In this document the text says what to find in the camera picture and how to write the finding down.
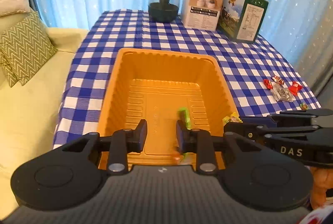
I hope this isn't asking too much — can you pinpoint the green carton box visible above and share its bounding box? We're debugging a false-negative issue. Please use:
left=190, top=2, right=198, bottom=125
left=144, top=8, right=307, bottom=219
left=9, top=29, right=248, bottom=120
left=217, top=0, right=269, bottom=43

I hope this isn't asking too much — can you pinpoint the yellow green candy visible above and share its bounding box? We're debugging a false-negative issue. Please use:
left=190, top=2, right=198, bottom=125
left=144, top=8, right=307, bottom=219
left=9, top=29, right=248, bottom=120
left=222, top=113, right=243, bottom=125

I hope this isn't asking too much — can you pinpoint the right hand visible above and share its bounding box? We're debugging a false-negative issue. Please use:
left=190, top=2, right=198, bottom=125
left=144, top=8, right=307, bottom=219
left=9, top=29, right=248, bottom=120
left=310, top=167, right=333, bottom=209

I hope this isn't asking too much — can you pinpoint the orange plastic tray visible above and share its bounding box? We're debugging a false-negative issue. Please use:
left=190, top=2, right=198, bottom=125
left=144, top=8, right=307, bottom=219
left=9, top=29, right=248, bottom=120
left=97, top=48, right=238, bottom=165

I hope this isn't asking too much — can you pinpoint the red pillow candy packet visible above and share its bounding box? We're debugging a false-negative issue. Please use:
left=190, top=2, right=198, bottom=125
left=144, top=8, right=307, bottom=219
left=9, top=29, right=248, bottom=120
left=288, top=81, right=303, bottom=97

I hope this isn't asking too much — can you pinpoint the green brown candy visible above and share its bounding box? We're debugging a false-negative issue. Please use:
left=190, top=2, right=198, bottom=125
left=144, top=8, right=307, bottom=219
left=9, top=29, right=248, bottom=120
left=177, top=107, right=191, bottom=129

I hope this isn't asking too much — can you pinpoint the blue white checkered tablecloth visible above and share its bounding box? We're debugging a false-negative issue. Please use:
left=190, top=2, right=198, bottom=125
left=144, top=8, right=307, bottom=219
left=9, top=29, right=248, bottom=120
left=53, top=9, right=320, bottom=147

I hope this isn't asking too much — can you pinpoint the red white twisted candy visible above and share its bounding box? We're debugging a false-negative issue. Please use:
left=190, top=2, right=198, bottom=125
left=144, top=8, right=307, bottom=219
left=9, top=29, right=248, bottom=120
left=272, top=76, right=285, bottom=86

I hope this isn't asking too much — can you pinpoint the dark glass jar lamp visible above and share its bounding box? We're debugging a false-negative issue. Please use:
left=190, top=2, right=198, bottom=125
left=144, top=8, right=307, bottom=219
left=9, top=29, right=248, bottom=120
left=148, top=0, right=179, bottom=23

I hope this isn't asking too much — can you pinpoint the small red candy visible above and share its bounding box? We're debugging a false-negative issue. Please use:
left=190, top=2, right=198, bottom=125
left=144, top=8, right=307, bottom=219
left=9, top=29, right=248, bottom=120
left=263, top=79, right=273, bottom=90

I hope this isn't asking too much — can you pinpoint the grey side curtain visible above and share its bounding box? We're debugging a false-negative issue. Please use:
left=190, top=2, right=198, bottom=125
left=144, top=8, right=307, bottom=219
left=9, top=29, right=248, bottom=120
left=305, top=0, right=332, bottom=95

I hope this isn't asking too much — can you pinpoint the pale yellow sofa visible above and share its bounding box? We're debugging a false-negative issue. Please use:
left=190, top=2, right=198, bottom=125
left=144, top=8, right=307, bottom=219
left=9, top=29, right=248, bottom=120
left=0, top=27, right=88, bottom=218

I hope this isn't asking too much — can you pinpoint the green zigzag cushion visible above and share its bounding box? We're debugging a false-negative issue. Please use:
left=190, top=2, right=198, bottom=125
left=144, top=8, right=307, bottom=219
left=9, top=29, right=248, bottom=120
left=1, top=11, right=57, bottom=87

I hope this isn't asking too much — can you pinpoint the clear mixed nuts packet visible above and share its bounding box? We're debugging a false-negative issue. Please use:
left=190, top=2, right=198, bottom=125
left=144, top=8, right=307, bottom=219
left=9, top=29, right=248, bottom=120
left=271, top=83, right=295, bottom=102

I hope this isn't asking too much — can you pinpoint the white beige product box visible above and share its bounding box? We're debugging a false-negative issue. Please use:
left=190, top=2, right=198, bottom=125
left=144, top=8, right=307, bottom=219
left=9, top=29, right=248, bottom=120
left=181, top=0, right=223, bottom=31

